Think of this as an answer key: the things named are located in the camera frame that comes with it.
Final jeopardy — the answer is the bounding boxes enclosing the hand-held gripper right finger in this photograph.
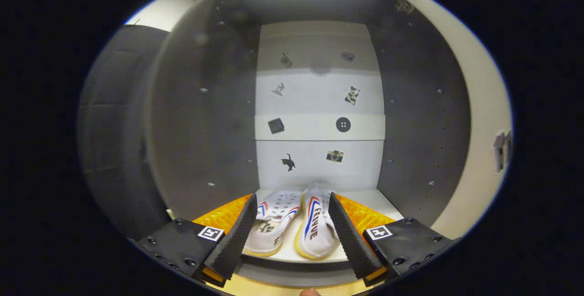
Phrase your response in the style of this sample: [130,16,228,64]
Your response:
[328,192,454,287]

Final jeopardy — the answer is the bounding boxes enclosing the white striped shoe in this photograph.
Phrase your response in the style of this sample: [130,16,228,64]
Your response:
[295,182,342,260]
[242,190,304,257]

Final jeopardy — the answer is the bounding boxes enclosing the grey shoe cabinet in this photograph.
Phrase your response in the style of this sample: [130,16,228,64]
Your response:
[146,0,473,287]

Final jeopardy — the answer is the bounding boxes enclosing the beige shoe cabinet door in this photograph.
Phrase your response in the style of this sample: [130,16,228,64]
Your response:
[379,0,514,239]

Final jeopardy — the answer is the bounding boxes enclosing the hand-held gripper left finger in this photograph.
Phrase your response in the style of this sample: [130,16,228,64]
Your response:
[137,193,258,287]

